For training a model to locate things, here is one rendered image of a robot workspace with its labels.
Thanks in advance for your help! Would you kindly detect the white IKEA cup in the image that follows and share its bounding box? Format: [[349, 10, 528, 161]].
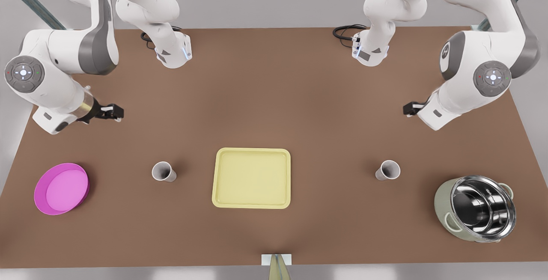
[[152, 161, 177, 183], [375, 160, 401, 182]]

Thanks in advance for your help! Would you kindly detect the yellow rectangular tray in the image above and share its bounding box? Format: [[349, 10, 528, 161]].
[[211, 147, 292, 210]]

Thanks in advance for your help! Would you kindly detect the pink round plate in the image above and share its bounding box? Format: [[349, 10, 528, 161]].
[[34, 163, 90, 216]]

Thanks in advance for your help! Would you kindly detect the green steel pot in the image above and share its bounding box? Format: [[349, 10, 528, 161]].
[[434, 175, 517, 243]]

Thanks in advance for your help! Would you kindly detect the black cable loop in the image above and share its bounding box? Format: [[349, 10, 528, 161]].
[[333, 24, 369, 50], [141, 25, 182, 50]]

